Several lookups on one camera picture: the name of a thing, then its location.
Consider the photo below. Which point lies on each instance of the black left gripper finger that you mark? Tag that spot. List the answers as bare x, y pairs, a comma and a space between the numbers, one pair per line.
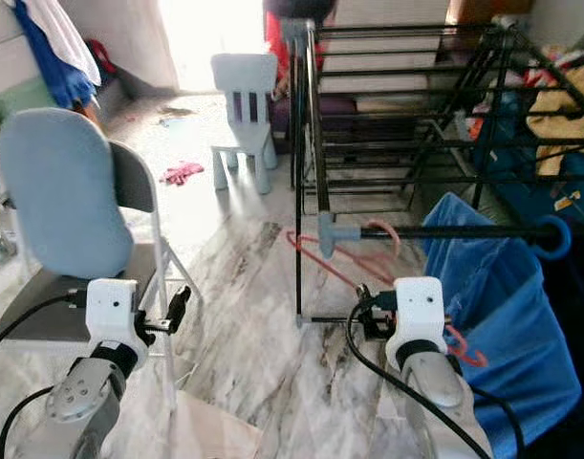
180, 308

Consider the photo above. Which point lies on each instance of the pink clothes hanger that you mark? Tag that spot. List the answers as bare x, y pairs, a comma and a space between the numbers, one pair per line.
395, 239

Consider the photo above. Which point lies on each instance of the blue clothes hanger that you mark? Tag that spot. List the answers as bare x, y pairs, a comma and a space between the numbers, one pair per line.
565, 244

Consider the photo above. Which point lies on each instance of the black drying rack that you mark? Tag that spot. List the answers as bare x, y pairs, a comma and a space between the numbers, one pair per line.
328, 234

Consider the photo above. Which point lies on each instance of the grey folding chair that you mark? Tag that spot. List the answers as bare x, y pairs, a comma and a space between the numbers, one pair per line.
43, 308

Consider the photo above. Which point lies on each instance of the pink cloth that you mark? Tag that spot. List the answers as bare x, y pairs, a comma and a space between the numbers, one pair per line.
182, 173

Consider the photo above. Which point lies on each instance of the blue shirt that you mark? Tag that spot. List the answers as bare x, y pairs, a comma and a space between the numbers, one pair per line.
511, 306

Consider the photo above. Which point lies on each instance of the blue cushion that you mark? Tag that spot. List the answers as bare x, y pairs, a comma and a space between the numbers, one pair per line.
62, 191

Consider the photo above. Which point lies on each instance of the light blue kid chair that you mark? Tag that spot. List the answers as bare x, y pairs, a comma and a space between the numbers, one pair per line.
244, 143

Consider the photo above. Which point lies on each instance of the blue laundry bag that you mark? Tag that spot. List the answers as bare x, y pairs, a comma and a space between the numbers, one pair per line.
511, 163

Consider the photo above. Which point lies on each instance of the red garment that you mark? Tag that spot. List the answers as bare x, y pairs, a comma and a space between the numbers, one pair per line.
282, 53

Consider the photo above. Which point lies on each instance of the green basket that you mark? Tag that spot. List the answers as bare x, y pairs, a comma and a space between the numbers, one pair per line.
24, 98

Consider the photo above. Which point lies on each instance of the blue hanging garment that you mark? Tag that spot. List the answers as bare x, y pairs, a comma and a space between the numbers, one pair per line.
57, 76

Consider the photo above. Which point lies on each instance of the mustard garment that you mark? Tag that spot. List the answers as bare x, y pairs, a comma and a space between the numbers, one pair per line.
564, 124

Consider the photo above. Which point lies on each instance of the white hanging garment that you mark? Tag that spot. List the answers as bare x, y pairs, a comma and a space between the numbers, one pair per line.
67, 33

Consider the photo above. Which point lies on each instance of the white storage drawers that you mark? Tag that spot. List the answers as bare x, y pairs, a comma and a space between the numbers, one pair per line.
0, 38

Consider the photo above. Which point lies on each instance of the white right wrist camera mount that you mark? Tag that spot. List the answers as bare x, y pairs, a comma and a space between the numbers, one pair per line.
416, 311

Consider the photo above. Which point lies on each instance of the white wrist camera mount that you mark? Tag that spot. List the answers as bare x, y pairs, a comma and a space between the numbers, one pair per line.
416, 311
112, 311

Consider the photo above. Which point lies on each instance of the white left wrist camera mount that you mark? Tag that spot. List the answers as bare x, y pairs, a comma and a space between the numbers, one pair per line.
112, 311

